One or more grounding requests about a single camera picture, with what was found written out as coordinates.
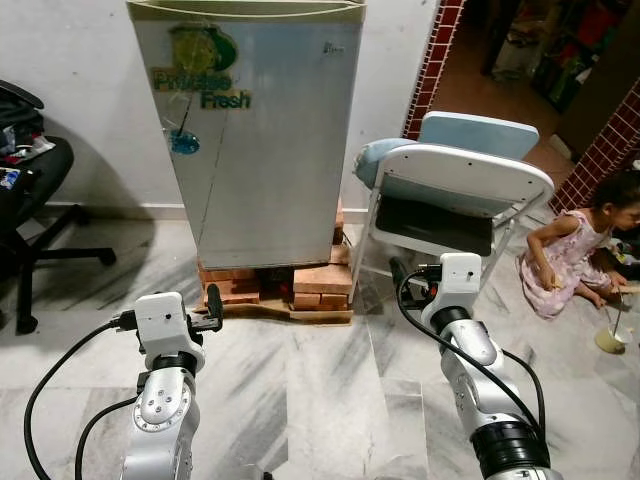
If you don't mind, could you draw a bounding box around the silver mini fridge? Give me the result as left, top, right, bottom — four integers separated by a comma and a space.
127, 0, 366, 271

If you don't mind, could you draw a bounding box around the silver fridge door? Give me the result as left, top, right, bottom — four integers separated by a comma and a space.
127, 0, 366, 271

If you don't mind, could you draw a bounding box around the red brick fridge base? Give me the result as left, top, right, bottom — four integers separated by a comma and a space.
197, 200, 354, 311

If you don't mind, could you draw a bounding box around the wooden board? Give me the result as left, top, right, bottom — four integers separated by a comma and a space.
205, 298, 354, 324

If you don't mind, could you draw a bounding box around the white and blue folding chair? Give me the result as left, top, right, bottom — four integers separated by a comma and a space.
352, 112, 556, 303

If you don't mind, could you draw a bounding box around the child in pink dress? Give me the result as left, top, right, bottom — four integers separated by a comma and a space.
518, 172, 640, 321

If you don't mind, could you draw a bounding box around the small blue round sticker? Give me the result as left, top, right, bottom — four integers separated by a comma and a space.
168, 128, 201, 157

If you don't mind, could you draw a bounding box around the cream cup with stick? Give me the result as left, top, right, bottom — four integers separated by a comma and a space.
595, 303, 630, 355

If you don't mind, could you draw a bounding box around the black office chair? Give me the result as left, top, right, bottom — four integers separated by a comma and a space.
0, 80, 117, 336

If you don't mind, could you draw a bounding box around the green fresh logo sticker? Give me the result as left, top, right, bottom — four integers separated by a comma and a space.
152, 25, 253, 111

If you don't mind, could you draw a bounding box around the cluttered shop shelf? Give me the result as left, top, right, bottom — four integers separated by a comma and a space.
485, 0, 623, 113

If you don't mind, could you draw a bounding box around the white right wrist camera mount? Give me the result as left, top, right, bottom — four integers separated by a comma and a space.
437, 253, 485, 327

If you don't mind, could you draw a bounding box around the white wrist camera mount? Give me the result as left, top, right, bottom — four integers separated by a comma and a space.
437, 253, 485, 327
133, 292, 207, 371

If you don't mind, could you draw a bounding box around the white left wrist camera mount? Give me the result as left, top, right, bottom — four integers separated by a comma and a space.
133, 292, 207, 371

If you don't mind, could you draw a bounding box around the short black left arm cable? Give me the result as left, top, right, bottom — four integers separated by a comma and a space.
75, 396, 139, 480

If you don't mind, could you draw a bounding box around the long black left arm cable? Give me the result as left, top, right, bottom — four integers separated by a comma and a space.
22, 312, 139, 480

